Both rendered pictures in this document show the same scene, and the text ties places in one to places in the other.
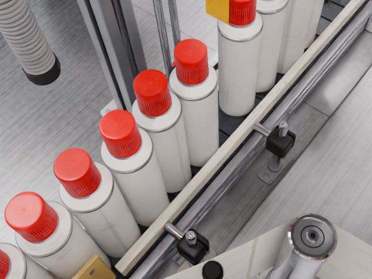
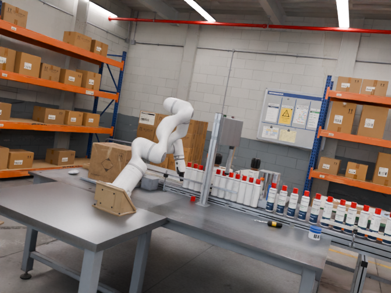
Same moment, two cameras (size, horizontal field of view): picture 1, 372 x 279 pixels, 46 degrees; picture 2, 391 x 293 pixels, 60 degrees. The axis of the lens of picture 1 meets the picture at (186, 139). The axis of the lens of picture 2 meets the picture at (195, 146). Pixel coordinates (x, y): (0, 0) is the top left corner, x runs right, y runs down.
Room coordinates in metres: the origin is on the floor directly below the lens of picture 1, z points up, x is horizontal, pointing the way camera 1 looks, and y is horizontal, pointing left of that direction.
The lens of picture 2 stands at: (1.45, 2.26, 1.44)
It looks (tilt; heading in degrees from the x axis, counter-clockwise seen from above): 5 degrees down; 248
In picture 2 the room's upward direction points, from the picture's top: 10 degrees clockwise
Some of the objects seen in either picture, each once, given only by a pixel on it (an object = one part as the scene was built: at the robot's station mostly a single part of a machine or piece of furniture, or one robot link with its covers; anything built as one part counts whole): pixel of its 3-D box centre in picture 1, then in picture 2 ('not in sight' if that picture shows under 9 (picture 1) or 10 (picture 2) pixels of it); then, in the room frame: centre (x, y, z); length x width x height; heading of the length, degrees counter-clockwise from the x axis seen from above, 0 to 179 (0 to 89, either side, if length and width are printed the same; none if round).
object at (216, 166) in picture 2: not in sight; (214, 170); (0.17, -0.31, 1.03); 0.09 x 0.09 x 0.30
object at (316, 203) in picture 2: not in sight; (315, 208); (-0.20, 0.52, 0.98); 0.05 x 0.05 x 0.20
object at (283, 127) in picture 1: (279, 146); not in sight; (0.27, -0.12, 0.89); 0.03 x 0.03 x 0.12; 43
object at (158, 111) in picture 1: (163, 137); (222, 184); (0.26, 0.03, 0.98); 0.05 x 0.05 x 0.20
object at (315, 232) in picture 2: not in sight; (315, 232); (-0.11, 0.66, 0.87); 0.07 x 0.07 x 0.07
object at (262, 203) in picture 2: not in sight; (266, 189); (-0.02, 0.19, 1.01); 0.14 x 0.13 x 0.26; 133
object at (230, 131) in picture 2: not in sight; (227, 131); (0.32, 0.08, 1.38); 0.17 x 0.10 x 0.19; 8
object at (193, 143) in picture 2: not in sight; (169, 152); (-0.58, -3.91, 0.70); 1.20 x 0.82 x 1.39; 139
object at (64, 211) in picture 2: not in sight; (89, 204); (1.20, 0.18, 0.81); 0.90 x 0.90 x 0.04; 43
